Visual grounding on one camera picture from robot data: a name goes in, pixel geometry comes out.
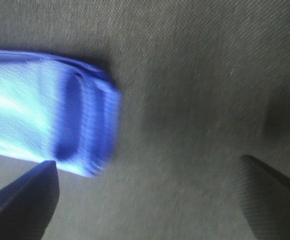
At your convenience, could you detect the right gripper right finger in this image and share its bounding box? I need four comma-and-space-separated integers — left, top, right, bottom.
237, 155, 290, 240

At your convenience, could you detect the blue microfiber towel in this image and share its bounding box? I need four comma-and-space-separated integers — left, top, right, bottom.
0, 50, 121, 177

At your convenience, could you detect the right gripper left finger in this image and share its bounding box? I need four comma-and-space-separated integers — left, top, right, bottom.
0, 160, 60, 240

